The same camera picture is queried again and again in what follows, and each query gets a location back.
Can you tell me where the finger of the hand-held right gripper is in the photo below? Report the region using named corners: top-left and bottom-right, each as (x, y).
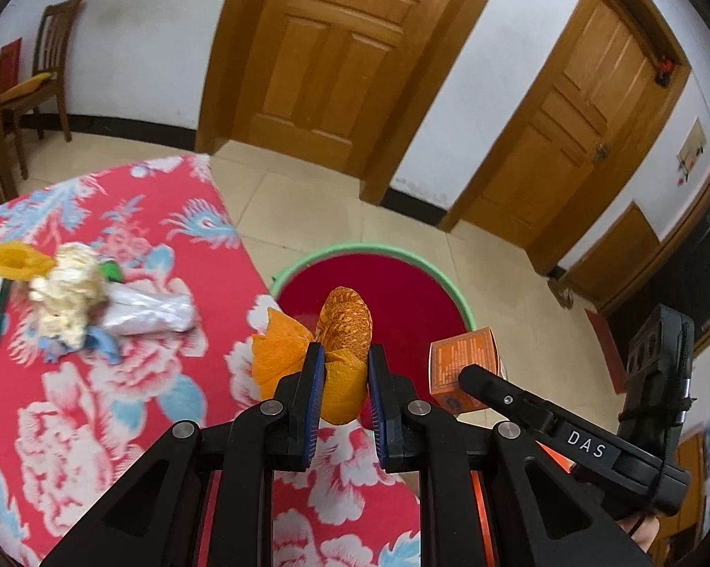
top-left (458, 364), bottom-right (564, 443)

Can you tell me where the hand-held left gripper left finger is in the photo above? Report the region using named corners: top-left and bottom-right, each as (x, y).
top-left (39, 343), bottom-right (326, 567)

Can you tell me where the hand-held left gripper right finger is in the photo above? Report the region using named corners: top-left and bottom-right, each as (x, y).
top-left (367, 343), bottom-right (654, 567)

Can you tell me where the small orange carton box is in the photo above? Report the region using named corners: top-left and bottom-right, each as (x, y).
top-left (429, 326), bottom-right (510, 417)

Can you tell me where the orange plastic bag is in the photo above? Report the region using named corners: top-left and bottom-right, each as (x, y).
top-left (251, 286), bottom-right (373, 426)

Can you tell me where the red basin with green rim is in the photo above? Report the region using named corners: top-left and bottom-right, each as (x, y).
top-left (269, 243), bottom-right (479, 432)

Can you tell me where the person's right hand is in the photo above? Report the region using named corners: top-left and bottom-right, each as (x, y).
top-left (618, 514), bottom-right (675, 556)

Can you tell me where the red floor mat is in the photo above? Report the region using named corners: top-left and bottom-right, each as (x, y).
top-left (584, 307), bottom-right (631, 396)

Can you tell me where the shoe on floor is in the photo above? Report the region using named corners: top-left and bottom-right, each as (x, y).
top-left (547, 268), bottom-right (576, 308)

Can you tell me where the red floral tablecloth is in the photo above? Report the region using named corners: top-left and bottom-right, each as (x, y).
top-left (0, 154), bottom-right (421, 567)

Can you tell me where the wooden door with latch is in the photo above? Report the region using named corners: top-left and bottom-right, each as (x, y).
top-left (438, 0), bottom-right (693, 275)

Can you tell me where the crumpled white tissue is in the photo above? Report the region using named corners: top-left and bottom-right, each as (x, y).
top-left (29, 243), bottom-right (109, 349)

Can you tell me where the yellow foam net cup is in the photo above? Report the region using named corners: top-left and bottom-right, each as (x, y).
top-left (0, 242), bottom-right (54, 281)

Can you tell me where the wooden panel door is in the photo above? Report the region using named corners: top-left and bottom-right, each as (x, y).
top-left (195, 0), bottom-right (512, 205)

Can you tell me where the yellow seat cushion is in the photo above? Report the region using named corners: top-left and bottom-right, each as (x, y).
top-left (0, 71), bottom-right (57, 101)

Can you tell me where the wooden chair with cushion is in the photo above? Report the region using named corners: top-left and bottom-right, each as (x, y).
top-left (0, 0), bottom-right (89, 143)

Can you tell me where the red board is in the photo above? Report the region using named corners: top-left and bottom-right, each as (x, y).
top-left (0, 37), bottom-right (24, 95)

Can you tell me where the wall paper notice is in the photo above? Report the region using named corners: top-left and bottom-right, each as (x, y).
top-left (675, 118), bottom-right (709, 189)

